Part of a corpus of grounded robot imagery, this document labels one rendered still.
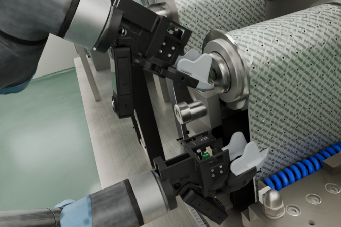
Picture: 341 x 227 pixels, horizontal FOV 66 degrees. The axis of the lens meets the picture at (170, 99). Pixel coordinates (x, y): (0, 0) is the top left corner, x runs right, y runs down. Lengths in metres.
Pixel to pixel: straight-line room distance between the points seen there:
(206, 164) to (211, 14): 0.37
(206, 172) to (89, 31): 0.27
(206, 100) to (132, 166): 0.45
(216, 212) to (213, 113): 0.18
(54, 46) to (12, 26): 5.59
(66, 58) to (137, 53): 5.63
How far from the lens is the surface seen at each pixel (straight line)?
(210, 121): 0.52
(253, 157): 0.49
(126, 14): 0.38
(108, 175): 0.88
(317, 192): 0.55
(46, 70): 6.07
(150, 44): 0.38
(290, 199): 0.53
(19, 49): 0.39
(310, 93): 0.55
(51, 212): 0.55
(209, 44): 0.48
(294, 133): 0.56
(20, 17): 0.37
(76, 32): 0.36
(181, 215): 0.69
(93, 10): 0.36
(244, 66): 0.42
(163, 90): 1.20
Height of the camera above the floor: 1.42
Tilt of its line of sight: 25 degrees down
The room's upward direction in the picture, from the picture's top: 12 degrees counter-clockwise
